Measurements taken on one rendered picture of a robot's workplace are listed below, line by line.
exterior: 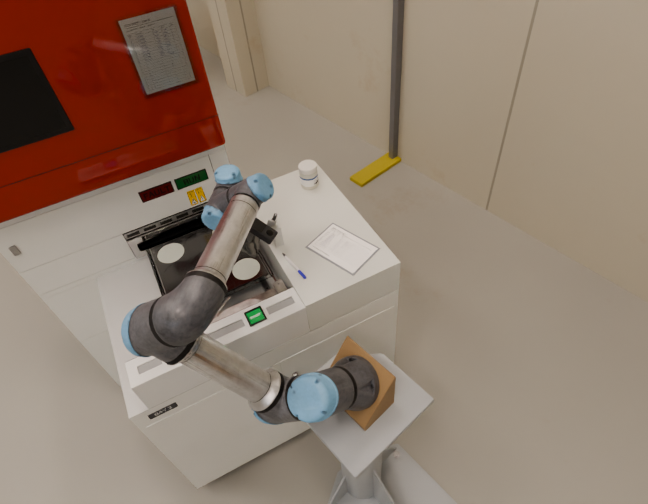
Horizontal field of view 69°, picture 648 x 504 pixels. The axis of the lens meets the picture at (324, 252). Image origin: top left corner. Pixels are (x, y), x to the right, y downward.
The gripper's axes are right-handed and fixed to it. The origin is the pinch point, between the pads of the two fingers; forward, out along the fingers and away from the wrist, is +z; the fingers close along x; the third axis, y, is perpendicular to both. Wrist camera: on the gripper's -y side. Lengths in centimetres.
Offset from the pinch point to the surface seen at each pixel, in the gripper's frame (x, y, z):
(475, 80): -164, -46, 19
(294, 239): -12.7, -8.0, 3.0
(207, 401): 42, 2, 29
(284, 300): 11.8, -15.5, 3.9
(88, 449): 61, 78, 99
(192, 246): -3.0, 30.7, 9.6
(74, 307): 27, 72, 28
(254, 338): 25.9, -11.4, 7.1
